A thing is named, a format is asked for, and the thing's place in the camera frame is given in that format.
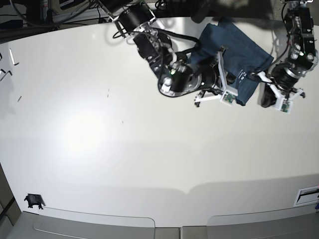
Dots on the right grey chair back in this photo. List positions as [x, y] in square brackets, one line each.
[293, 223]

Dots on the black plastic clip part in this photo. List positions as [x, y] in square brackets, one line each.
[35, 200]

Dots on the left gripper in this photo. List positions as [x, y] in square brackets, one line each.
[283, 77]

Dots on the silver hex key pair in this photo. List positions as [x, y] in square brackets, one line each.
[3, 74]

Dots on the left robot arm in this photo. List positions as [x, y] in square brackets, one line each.
[299, 57]

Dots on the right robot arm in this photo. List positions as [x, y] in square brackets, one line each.
[166, 53]

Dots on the blue T-shirt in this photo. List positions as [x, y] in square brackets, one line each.
[242, 56]

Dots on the blue box in background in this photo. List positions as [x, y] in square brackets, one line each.
[11, 24]

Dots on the long silver hex key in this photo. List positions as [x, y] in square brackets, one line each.
[12, 58]

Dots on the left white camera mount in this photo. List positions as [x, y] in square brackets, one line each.
[285, 99]

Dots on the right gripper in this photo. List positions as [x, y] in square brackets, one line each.
[210, 78]

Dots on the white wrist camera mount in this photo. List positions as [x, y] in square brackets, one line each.
[228, 94]

